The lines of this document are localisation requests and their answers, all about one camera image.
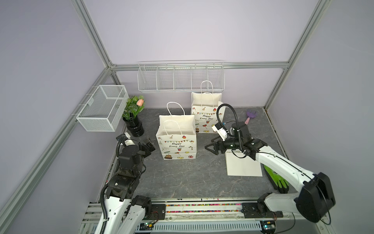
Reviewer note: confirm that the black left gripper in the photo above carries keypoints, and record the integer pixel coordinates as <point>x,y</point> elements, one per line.
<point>147,151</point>

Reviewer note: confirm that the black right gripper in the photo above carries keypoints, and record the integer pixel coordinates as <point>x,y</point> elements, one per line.
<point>219,141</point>

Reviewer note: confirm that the large white party paper bag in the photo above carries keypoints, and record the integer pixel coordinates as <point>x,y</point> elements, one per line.
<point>238,165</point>

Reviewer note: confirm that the small white party paper bag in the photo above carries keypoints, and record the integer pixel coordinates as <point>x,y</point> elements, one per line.
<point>176,136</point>

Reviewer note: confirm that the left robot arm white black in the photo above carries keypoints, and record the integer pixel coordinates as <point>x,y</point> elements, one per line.
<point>122,212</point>

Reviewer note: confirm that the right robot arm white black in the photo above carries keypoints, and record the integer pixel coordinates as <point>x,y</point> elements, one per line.
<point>314,196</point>

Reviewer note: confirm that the rear white party paper bag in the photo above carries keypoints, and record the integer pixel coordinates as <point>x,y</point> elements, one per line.
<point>204,105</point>

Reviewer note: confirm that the pink purple toy rake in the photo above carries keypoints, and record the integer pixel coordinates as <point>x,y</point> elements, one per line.
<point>250,115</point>

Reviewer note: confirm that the potted plant with pink flower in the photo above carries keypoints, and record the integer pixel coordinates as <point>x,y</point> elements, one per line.
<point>134,106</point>

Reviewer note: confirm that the green black work glove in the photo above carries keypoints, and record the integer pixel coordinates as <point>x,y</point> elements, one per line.
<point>277,181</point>

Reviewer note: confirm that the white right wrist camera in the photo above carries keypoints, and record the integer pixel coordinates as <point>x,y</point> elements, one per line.
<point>223,132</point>

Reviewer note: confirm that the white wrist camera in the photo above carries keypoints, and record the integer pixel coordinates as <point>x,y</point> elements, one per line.
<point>126,140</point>
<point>223,132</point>

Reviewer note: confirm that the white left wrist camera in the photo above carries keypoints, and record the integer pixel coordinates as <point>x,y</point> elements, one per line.
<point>126,140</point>

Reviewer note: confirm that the white wire side basket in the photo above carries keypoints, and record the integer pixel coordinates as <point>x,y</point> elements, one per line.
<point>104,108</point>

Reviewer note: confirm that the white wire wall shelf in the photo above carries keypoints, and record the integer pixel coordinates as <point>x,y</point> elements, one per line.
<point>181,76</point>

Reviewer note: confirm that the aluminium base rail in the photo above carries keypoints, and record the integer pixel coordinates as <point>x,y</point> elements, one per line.
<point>222,215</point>

